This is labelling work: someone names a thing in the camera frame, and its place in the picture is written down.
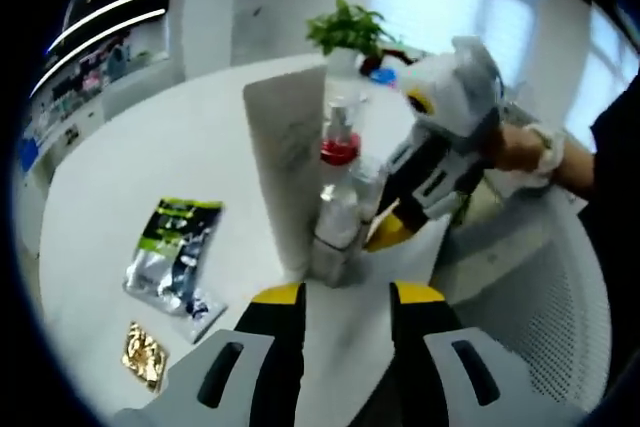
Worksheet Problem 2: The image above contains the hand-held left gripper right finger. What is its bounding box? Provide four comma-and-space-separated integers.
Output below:
389, 280, 586, 427

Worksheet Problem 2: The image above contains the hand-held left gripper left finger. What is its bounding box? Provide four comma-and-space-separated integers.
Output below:
112, 281, 307, 427

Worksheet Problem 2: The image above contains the small white skincare bottle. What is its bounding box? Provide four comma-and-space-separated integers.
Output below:
349, 156, 389, 223
312, 181, 361, 288

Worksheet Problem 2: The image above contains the red collar pump skincare bottle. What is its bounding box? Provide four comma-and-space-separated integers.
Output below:
318, 91, 366, 188

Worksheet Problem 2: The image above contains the white skincare tube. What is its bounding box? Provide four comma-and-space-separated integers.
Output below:
243, 65, 331, 278

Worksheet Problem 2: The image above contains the person's right hand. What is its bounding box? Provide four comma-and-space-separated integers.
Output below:
487, 121, 544, 173

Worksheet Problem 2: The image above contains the clear plastic bag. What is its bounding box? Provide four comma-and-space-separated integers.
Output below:
164, 291, 229, 346

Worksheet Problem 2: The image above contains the dark red curved object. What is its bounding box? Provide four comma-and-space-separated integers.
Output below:
359, 49, 419, 77

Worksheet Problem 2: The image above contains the gold foil packet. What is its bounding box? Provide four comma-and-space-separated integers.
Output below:
121, 320, 170, 393

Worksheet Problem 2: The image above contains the white mesh chair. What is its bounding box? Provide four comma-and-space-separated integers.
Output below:
432, 186, 614, 398

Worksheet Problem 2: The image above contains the large window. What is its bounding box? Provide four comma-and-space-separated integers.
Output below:
389, 0, 640, 123

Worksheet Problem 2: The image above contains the white wrist scrunchie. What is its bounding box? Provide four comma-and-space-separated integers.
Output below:
527, 122, 569, 188

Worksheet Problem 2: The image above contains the potted green plant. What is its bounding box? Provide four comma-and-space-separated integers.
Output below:
305, 0, 401, 73

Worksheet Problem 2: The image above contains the green black sachet packet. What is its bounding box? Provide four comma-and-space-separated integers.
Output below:
122, 197, 225, 318

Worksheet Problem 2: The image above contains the person's black shirt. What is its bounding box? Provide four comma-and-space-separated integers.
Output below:
574, 81, 640, 398

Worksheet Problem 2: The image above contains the blue crate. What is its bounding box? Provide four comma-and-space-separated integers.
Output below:
19, 139, 39, 173

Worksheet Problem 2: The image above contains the row of white desks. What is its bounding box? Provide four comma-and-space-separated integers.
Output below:
19, 41, 171, 173

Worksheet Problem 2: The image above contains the ceiling light strip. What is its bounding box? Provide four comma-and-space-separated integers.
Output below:
29, 7, 166, 98
47, 0, 176, 53

